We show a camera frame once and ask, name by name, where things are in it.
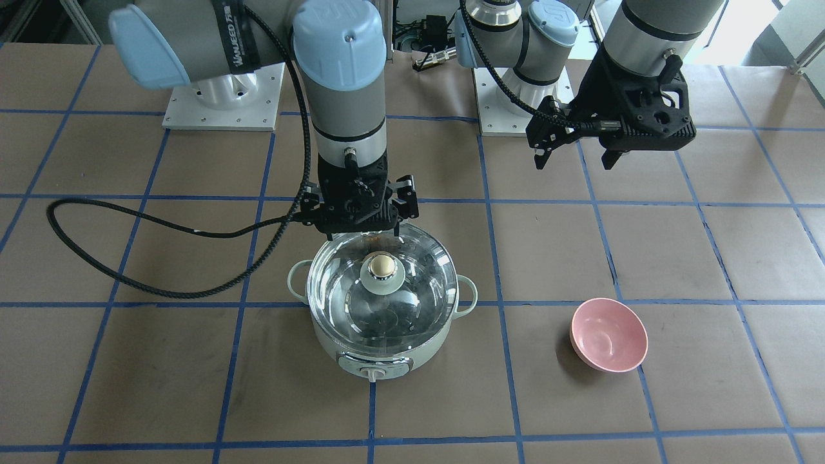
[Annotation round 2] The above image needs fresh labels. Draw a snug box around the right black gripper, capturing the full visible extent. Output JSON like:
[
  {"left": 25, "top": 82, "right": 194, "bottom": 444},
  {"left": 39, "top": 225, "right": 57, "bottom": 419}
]
[{"left": 302, "top": 153, "right": 405, "bottom": 238}]

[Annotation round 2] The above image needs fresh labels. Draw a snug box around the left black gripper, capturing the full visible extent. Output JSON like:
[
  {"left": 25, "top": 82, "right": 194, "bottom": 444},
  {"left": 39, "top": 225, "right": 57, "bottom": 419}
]
[{"left": 534, "top": 49, "right": 697, "bottom": 171}]

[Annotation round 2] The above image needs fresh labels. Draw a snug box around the glass pot lid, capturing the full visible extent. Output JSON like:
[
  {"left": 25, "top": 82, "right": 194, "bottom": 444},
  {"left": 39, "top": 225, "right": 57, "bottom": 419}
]
[{"left": 306, "top": 223, "right": 460, "bottom": 354}]

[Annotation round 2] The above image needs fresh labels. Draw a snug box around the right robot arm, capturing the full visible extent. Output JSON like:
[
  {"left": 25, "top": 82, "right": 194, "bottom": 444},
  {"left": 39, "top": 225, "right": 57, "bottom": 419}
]
[{"left": 108, "top": 1, "right": 419, "bottom": 235}]

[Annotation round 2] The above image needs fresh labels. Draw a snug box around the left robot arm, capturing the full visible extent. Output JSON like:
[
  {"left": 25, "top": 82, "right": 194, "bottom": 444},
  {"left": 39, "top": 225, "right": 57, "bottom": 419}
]
[{"left": 456, "top": 1, "right": 722, "bottom": 170}]

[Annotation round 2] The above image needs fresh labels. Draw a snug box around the mint green electric pot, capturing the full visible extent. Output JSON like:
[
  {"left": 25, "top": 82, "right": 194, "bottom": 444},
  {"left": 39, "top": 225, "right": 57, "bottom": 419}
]
[{"left": 287, "top": 222, "right": 478, "bottom": 383}]

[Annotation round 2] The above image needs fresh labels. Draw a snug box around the pink bowl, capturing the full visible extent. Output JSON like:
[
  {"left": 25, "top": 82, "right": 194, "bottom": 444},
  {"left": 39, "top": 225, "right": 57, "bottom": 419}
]
[{"left": 569, "top": 298, "right": 649, "bottom": 373}]

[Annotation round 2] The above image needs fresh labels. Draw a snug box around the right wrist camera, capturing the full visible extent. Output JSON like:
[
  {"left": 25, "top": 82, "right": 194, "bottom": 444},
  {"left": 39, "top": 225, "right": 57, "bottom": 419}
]
[{"left": 388, "top": 175, "right": 420, "bottom": 220}]

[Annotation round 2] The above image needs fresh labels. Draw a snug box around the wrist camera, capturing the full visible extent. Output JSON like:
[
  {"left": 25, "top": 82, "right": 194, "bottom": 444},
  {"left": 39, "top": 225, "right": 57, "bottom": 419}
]
[
  {"left": 388, "top": 175, "right": 420, "bottom": 220},
  {"left": 525, "top": 96, "right": 580, "bottom": 156}
]

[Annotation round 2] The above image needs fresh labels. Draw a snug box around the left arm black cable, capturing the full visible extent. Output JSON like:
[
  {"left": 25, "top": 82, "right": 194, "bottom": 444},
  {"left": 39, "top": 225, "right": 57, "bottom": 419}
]
[{"left": 459, "top": 0, "right": 613, "bottom": 133}]

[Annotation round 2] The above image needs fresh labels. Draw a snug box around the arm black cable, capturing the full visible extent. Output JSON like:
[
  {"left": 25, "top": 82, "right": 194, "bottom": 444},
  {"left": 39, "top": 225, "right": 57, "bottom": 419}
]
[
  {"left": 459, "top": 0, "right": 613, "bottom": 133},
  {"left": 46, "top": 6, "right": 314, "bottom": 300}
]

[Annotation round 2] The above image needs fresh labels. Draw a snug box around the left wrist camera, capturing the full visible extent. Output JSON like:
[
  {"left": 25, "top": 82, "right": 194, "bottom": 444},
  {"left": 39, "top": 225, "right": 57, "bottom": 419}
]
[{"left": 525, "top": 96, "right": 580, "bottom": 156}]

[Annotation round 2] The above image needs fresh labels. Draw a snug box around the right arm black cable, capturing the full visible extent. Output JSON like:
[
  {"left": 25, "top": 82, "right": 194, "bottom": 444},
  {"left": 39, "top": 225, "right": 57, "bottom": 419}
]
[{"left": 46, "top": 6, "right": 314, "bottom": 300}]

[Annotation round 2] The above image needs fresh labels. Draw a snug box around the aluminium frame post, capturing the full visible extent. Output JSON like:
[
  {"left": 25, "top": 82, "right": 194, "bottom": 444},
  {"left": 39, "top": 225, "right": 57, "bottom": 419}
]
[{"left": 373, "top": 0, "right": 396, "bottom": 62}]

